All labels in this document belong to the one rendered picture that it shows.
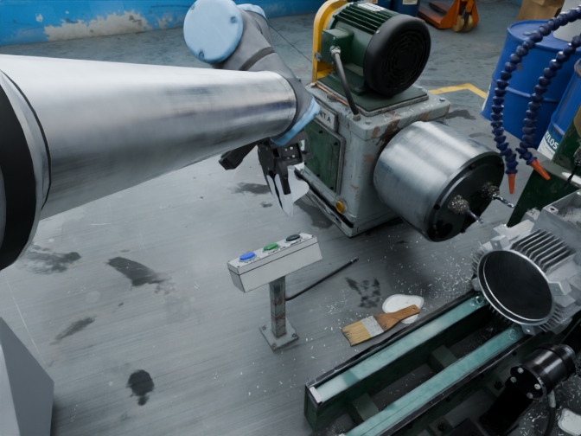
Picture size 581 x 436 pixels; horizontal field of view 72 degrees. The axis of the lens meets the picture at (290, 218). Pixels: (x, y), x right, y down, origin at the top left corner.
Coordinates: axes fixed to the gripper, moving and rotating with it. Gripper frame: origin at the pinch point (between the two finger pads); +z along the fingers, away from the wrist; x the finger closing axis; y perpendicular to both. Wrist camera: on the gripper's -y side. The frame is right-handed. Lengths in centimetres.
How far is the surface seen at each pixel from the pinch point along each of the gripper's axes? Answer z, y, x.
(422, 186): 4.6, 31.2, -3.7
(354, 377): 31.3, -0.8, -11.9
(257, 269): 7.5, -9.9, -3.5
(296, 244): 6.0, -1.1, -3.4
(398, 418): 36.4, 1.2, -19.8
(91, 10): -225, 26, 494
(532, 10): -81, 537, 292
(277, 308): 20.1, -5.7, 5.3
